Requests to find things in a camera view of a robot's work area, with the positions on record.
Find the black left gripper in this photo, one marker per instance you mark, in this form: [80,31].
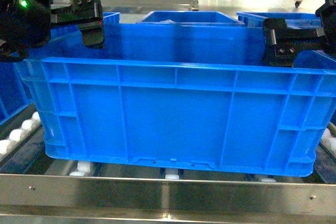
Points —
[82,13]

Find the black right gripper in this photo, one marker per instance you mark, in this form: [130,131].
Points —
[282,41]

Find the large blue plastic crate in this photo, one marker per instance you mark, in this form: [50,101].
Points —
[183,97]

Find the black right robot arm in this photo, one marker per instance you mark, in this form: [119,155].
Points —
[326,13]

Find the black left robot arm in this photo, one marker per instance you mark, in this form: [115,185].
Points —
[28,23]

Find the blue crate on shelf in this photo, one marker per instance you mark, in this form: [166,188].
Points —
[15,95]

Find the blue crate behind left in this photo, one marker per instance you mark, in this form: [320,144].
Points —
[111,17]

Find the blue crate behind right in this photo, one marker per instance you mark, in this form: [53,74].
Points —
[293,20]

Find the blue crate behind centre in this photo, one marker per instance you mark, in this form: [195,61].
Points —
[191,18]

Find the steel roller shelf frame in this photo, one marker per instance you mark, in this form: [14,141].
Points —
[38,189]

